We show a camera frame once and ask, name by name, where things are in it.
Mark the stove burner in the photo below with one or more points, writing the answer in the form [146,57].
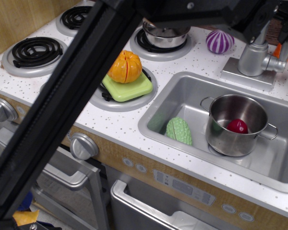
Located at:
[33,57]
[113,106]
[69,22]
[139,46]

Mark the steel lidded pan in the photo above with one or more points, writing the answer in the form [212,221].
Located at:
[165,37]

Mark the yellow cloth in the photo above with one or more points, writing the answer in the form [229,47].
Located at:
[25,217]

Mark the back right stove burner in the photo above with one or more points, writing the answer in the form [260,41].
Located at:
[139,46]

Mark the steel pot with handles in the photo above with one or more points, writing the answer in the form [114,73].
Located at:
[226,108]

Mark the silver oven door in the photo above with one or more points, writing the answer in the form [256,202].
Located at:
[73,191]

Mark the orange toy pumpkin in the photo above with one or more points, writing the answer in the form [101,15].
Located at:
[126,68]

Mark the silver toy faucet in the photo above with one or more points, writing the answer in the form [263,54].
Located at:
[256,68]

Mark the blue object on floor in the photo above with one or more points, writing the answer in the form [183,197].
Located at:
[26,203]

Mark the silver oven knob right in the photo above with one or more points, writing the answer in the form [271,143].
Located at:
[82,147]

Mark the purple striped toy onion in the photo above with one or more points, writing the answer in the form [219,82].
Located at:
[219,42]

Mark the silver oven knob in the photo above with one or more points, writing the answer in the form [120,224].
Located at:
[7,112]
[82,147]

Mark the green toy cutting board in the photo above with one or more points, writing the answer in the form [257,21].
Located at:
[122,92]

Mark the red toy fruit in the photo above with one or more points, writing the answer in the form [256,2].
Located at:
[237,126]

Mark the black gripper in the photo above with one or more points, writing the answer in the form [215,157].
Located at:
[281,50]

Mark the front left stove burner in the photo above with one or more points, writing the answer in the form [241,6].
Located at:
[33,57]

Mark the front right stove burner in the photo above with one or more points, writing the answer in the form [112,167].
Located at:
[113,106]

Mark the silver oven knob left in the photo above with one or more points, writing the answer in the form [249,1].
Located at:
[7,112]

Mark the back left stove burner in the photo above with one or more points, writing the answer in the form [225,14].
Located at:
[69,22]

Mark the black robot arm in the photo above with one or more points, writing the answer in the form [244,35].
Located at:
[102,36]

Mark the silver toy sink basin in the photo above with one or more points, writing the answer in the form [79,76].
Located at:
[266,164]

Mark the grey control panel sticker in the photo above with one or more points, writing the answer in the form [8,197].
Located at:
[183,187]

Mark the silver dishwasher door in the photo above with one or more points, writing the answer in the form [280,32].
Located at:
[138,206]

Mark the green toy bitter gourd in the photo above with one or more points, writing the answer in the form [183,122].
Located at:
[178,129]

